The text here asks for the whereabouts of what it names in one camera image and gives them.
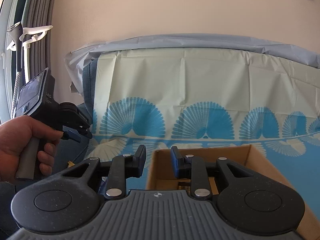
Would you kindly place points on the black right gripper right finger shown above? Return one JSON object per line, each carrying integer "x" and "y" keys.
{"x": 193, "y": 168}

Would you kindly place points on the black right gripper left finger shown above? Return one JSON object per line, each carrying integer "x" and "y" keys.
{"x": 119, "y": 169}

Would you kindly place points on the black gold snack bar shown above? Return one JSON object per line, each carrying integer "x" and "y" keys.
{"x": 184, "y": 184}

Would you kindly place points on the person left hand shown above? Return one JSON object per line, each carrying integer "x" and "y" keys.
{"x": 15, "y": 135}

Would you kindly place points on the blue fan-pattern sofa cover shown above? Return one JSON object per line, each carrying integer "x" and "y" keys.
{"x": 203, "y": 97}

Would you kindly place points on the grey window curtain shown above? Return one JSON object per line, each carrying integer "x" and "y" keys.
{"x": 37, "y": 19}

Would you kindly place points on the grey plastic sofa sheet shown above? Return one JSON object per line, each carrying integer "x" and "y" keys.
{"x": 77, "y": 60}

